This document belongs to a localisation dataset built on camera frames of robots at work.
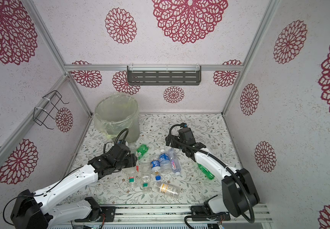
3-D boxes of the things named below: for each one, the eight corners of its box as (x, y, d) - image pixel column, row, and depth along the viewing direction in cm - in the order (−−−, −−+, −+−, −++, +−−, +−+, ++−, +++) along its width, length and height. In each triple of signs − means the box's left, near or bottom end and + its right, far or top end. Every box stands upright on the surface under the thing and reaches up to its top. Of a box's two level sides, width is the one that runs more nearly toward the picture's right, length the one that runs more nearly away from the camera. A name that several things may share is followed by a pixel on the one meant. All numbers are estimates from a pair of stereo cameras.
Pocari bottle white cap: (161, 174, 89) (161, 170, 85) (158, 153, 98) (157, 149, 94) (171, 172, 90) (172, 169, 85) (167, 152, 99) (167, 147, 95)
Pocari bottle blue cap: (149, 180, 87) (149, 177, 83) (151, 158, 96) (150, 154, 92) (160, 180, 87) (160, 177, 83) (161, 158, 96) (161, 154, 92)
